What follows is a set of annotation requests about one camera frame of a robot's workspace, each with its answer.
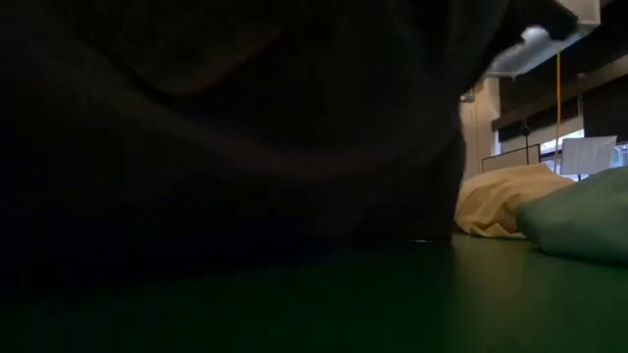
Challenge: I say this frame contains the black garment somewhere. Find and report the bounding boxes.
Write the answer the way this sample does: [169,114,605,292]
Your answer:
[0,0,580,295]

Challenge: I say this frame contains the teal shorts with white lining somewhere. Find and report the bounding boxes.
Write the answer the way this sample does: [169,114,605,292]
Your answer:
[514,165,628,267]

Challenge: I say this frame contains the cream folded garment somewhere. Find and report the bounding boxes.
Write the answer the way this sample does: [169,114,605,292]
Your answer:
[453,163,575,240]

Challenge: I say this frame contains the white partition panel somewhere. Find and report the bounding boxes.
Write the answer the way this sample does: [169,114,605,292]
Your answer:
[481,144,542,173]

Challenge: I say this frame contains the white board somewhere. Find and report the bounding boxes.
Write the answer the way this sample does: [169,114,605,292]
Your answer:
[559,135,618,177]

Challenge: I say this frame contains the shiny metal duct hood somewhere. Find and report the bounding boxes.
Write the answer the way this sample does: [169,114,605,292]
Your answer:
[485,0,602,79]

